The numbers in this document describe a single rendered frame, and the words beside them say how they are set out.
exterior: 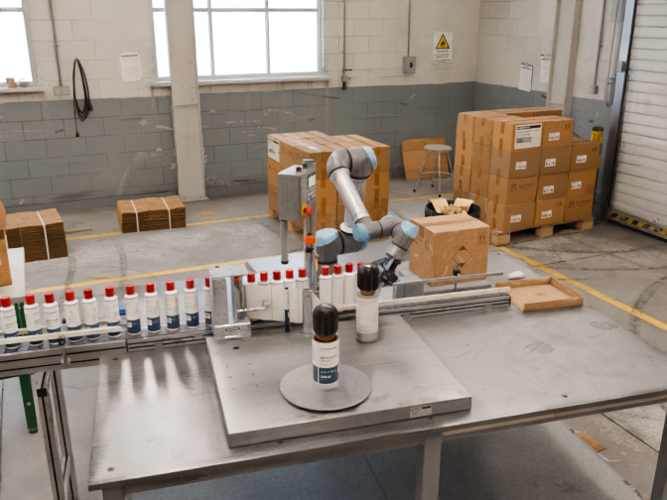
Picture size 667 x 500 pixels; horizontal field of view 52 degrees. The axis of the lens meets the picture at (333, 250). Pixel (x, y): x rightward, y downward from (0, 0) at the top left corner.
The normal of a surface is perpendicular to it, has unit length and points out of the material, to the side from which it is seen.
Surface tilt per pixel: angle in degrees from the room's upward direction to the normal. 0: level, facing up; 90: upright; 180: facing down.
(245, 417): 0
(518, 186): 87
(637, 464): 0
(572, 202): 88
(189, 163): 90
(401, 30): 90
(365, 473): 0
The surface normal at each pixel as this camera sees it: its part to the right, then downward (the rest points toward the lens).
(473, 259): 0.34, 0.31
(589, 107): -0.92, 0.13
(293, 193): -0.33, 0.31
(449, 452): 0.00, -0.95
